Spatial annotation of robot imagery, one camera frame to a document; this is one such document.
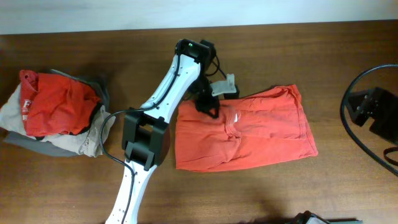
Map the orange soccer t-shirt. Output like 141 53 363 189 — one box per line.
175 85 318 172

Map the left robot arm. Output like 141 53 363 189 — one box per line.
105 39 220 224

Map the beige folded shirt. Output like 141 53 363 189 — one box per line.
0 83 116 158

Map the red folded shirt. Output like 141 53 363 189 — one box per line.
19 70 102 138

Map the grey folded shirt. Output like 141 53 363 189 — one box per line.
3 68 110 157

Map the right black cable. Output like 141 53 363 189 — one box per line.
339 63 398 177

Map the black cable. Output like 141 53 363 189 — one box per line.
339 63 398 177
98 40 228 224

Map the left black cable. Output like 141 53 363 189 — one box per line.
98 40 228 224

